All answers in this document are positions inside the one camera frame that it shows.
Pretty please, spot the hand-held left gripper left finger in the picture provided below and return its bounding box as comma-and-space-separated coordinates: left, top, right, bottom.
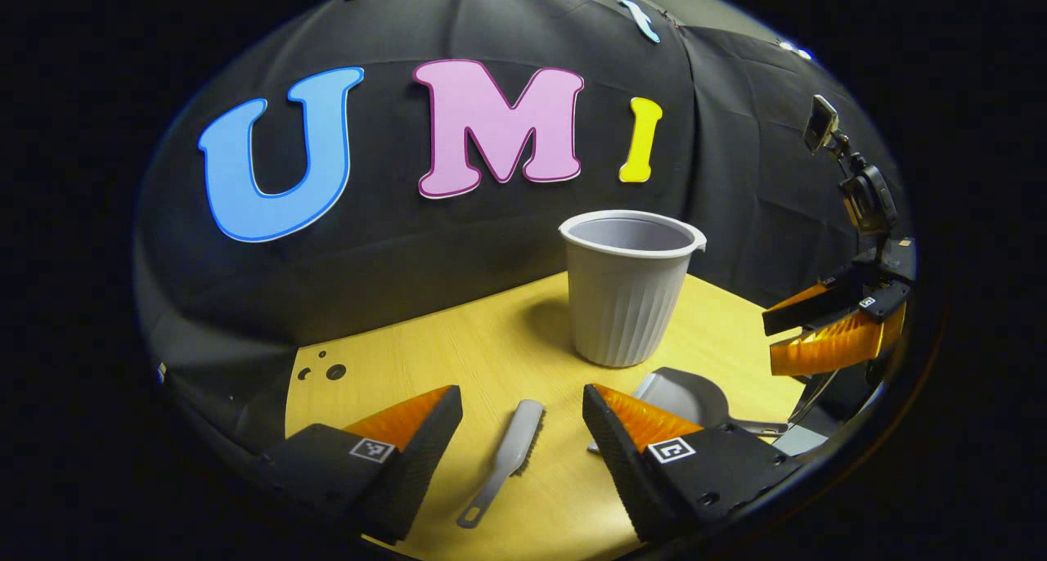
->
260, 384, 464, 545

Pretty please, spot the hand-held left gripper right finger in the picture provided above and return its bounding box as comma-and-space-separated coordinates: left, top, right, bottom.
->
582, 383, 804, 545

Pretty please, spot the grey dustpan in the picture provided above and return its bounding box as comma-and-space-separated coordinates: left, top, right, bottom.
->
587, 366, 791, 454

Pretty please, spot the small grey broom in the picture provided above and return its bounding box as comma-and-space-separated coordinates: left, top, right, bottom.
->
456, 398, 546, 531

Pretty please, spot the white ribbed garbage bin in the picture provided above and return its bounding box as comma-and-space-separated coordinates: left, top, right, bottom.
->
559, 209, 708, 369

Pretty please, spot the wooden desktop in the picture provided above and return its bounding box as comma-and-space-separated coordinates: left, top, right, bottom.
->
284, 271, 807, 561

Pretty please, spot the black backdrop cloth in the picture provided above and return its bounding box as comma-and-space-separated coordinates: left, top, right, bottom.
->
135, 0, 909, 457

